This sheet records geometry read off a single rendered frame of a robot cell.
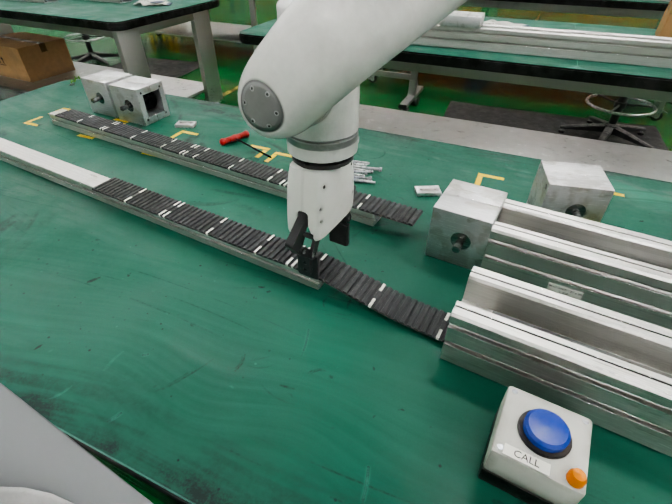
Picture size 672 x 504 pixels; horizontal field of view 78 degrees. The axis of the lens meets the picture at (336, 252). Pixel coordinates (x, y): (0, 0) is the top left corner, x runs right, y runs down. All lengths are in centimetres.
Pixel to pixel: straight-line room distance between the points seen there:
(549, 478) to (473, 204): 39
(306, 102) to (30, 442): 32
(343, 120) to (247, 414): 34
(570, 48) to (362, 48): 171
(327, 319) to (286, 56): 36
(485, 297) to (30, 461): 48
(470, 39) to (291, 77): 168
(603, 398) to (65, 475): 49
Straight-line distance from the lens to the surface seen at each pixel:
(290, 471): 48
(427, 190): 87
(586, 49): 203
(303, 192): 49
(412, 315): 59
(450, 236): 67
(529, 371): 53
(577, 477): 45
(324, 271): 61
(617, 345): 58
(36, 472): 38
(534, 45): 201
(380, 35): 35
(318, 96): 36
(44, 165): 109
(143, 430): 54
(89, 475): 39
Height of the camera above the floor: 122
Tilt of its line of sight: 39 degrees down
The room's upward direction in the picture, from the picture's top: straight up
